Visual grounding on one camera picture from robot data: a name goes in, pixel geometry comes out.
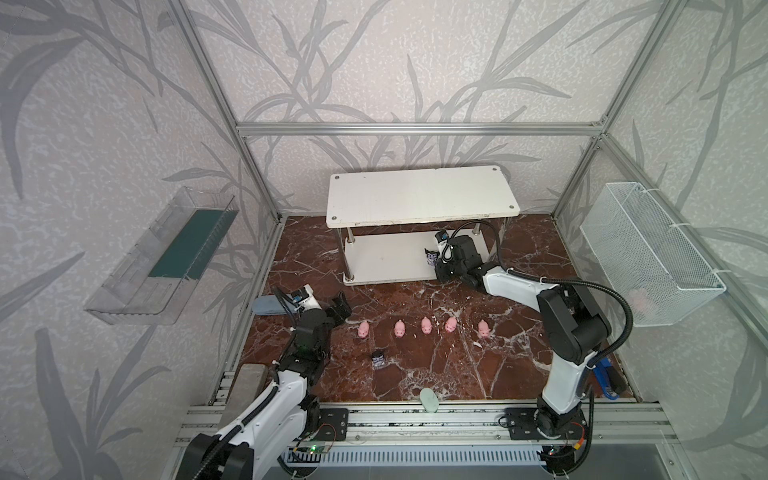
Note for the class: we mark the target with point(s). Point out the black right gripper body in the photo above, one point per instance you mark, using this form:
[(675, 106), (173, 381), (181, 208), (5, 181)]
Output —
[(444, 258)]

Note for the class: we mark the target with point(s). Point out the dark cartoon figure toy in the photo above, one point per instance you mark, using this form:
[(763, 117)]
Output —
[(378, 359), (431, 257)]

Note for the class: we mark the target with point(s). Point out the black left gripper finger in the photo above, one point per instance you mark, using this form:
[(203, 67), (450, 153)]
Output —
[(338, 301), (345, 312)]

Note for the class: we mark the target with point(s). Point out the pink toy in basket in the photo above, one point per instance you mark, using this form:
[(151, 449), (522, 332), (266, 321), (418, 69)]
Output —
[(640, 301)]

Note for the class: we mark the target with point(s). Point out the blue handled tool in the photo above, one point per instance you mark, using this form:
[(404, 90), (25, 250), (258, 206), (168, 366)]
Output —
[(610, 380)]

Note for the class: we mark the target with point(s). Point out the pale green oval object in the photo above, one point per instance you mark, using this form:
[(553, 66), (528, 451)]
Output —
[(429, 400)]

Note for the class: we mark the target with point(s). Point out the clear plastic wall bin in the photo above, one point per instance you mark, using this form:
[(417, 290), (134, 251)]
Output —
[(157, 277)]

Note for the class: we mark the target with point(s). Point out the white wire mesh basket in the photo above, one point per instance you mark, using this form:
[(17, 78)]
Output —
[(638, 245)]

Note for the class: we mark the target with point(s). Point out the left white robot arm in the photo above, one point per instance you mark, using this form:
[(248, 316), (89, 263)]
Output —
[(286, 413)]

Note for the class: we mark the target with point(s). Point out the pink pig toy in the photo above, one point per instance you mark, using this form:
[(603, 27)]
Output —
[(399, 329), (451, 325), (363, 330), (426, 326), (483, 329)]

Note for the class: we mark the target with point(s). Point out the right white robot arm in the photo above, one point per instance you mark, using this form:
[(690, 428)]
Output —
[(573, 321)]

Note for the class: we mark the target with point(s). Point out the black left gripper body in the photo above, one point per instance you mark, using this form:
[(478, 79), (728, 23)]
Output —
[(314, 310)]

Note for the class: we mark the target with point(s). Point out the blue fabric glasses case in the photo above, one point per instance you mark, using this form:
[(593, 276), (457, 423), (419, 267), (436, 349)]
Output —
[(271, 305)]

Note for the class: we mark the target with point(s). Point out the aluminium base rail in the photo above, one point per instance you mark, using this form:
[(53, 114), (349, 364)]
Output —
[(477, 422)]

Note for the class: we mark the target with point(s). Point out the white two-tier shelf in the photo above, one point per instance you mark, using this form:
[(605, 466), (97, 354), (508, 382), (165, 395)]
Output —
[(408, 197)]

